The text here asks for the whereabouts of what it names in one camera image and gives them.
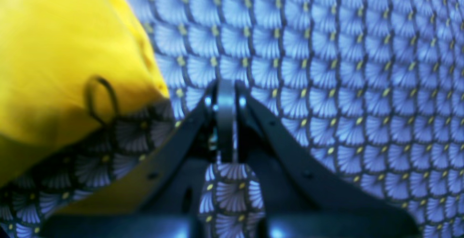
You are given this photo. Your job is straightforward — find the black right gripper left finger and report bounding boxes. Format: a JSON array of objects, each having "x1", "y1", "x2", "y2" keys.
[{"x1": 40, "y1": 80, "x2": 227, "y2": 238}]

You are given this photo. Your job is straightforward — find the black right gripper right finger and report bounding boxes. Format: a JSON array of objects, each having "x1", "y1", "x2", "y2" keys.
[{"x1": 225, "y1": 81, "x2": 420, "y2": 238}]

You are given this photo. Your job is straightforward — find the yellow T-shirt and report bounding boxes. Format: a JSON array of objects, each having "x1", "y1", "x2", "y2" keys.
[{"x1": 0, "y1": 0, "x2": 171, "y2": 213}]

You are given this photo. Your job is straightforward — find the blue fan-pattern tablecloth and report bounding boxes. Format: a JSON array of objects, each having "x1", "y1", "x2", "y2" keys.
[{"x1": 1, "y1": 0, "x2": 464, "y2": 238}]

